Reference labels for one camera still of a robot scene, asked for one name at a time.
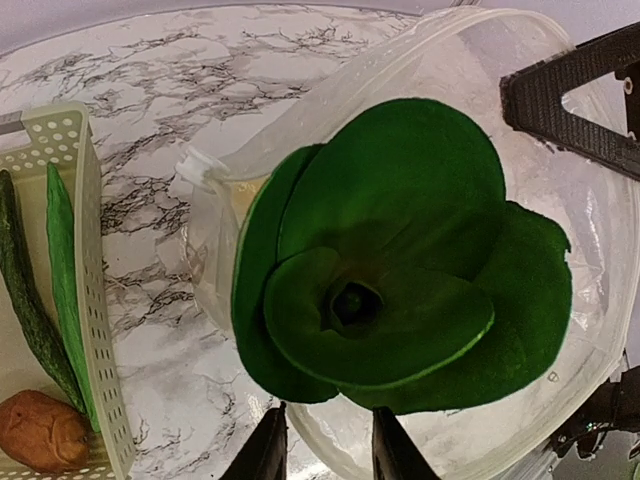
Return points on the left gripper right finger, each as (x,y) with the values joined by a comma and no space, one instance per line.
(394,454)

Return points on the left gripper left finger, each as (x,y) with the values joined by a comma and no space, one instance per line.
(264,454)

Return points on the brown orange round toy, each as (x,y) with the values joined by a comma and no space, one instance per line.
(43,433)

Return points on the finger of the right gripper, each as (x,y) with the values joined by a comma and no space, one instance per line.
(531,100)

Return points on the green bok choy toy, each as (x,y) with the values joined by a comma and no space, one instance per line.
(387,265)

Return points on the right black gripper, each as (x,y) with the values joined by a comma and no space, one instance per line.
(600,440)

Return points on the green perforated plastic basket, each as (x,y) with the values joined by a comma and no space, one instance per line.
(61,134)

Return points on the dark green cucumber toy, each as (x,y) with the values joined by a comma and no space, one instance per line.
(38,329)

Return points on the bright green pepper toy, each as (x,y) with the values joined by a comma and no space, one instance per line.
(60,236)

